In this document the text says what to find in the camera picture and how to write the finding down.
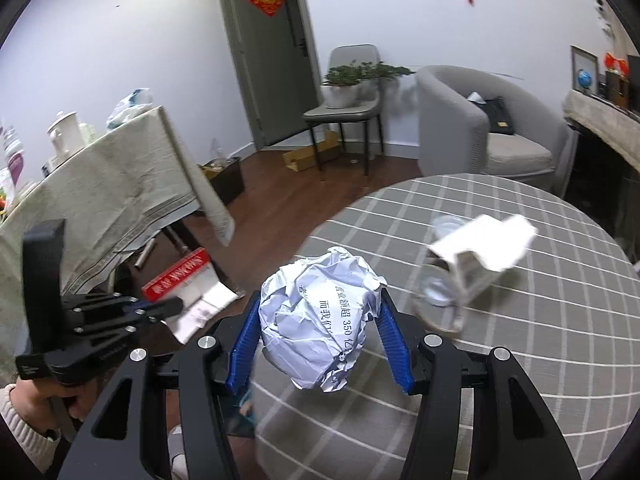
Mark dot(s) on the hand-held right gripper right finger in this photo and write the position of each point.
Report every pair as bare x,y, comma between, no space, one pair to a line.
395,355

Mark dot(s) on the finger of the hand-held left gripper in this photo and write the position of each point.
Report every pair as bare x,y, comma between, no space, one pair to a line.
165,306
110,304

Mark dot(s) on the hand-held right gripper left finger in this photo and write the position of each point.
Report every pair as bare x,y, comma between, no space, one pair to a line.
245,355

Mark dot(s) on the red and white carton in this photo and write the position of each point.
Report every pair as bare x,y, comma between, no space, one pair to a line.
175,275

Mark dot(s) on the grey tape roll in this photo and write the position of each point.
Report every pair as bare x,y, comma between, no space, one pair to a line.
432,292

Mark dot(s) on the white paper ball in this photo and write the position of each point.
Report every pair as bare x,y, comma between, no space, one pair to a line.
320,310

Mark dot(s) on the white cardboard box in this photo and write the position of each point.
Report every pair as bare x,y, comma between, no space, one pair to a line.
485,245

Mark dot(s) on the person's left forearm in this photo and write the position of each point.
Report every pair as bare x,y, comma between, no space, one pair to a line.
20,425

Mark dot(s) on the person's left hand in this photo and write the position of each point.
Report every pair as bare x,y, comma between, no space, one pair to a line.
30,395

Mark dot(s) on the white cylinder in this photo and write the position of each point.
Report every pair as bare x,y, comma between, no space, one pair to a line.
145,254

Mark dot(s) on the side table beige tablecloth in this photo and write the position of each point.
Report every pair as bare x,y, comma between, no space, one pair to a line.
100,195

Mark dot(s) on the white bottle purple label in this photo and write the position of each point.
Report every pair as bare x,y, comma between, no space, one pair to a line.
14,165

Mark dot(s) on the round table grey checked tablecloth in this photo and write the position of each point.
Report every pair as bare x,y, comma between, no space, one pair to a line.
525,360

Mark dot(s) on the black floor bin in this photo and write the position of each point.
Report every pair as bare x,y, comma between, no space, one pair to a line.
227,185

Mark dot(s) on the white kettle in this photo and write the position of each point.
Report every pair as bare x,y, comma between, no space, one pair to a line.
65,135

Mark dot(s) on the white plastic bag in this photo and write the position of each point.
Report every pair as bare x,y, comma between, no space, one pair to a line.
130,107

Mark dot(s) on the flat cardboard box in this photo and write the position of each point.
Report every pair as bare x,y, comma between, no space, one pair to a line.
300,157

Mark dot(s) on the grey armchair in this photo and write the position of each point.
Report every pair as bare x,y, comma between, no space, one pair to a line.
450,120

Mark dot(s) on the grey door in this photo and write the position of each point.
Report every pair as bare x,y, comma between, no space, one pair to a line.
270,85

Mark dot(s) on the black handbag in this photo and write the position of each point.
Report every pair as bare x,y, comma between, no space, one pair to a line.
500,115

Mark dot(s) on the potted plant white pot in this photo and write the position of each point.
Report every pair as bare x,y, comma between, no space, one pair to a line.
342,95

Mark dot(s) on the green potted plant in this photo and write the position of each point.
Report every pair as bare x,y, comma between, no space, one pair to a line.
390,70

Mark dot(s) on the grey dining chair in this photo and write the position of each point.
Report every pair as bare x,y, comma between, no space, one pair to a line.
350,57

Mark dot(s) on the shelf with beige fringed cloth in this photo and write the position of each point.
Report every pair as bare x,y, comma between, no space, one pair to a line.
610,125

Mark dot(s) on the red diamond door decoration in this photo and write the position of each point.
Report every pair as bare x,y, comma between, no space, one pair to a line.
266,1

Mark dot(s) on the small blue globe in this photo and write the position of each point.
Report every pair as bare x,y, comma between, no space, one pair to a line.
584,80

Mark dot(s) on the brown speaker box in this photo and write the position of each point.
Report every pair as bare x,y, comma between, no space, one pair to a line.
617,90

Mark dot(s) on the black monitor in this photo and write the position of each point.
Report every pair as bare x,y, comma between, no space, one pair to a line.
635,80

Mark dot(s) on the small red flags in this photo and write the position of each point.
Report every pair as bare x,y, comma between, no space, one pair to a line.
620,65

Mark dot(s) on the picture frame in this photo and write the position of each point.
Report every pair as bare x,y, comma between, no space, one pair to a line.
580,60

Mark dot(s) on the white security camera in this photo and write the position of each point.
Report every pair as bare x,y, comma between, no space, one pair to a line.
600,7

